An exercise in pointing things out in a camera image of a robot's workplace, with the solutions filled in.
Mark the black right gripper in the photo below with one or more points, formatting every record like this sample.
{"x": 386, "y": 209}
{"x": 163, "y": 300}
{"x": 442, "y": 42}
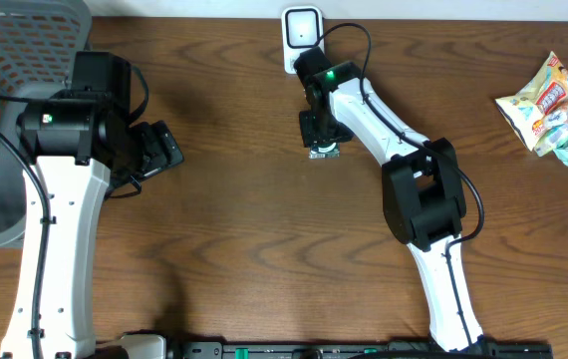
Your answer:
{"x": 341, "y": 134}

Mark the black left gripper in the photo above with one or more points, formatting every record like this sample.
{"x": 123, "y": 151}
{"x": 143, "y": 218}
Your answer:
{"x": 158, "y": 158}

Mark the round black lidded cup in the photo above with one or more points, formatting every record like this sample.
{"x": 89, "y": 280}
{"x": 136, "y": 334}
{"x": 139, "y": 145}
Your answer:
{"x": 326, "y": 151}

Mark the yellow blue snack bag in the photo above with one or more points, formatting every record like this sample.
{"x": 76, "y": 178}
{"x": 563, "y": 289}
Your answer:
{"x": 525, "y": 110}

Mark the orange juice carton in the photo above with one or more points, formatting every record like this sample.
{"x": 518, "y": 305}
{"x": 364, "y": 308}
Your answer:
{"x": 557, "y": 117}

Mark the green tissue pack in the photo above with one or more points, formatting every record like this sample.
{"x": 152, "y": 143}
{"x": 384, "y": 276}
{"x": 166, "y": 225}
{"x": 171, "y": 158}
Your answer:
{"x": 554, "y": 139}

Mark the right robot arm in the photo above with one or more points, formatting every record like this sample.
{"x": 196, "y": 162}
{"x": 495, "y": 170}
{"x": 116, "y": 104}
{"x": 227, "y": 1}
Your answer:
{"x": 423, "y": 199}

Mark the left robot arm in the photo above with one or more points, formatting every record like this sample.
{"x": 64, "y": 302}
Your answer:
{"x": 79, "y": 152}

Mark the white barcode scanner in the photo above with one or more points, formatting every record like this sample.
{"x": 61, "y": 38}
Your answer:
{"x": 301, "y": 26}

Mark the grey plastic mesh basket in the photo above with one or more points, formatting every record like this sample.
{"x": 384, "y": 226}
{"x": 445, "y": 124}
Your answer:
{"x": 38, "y": 43}

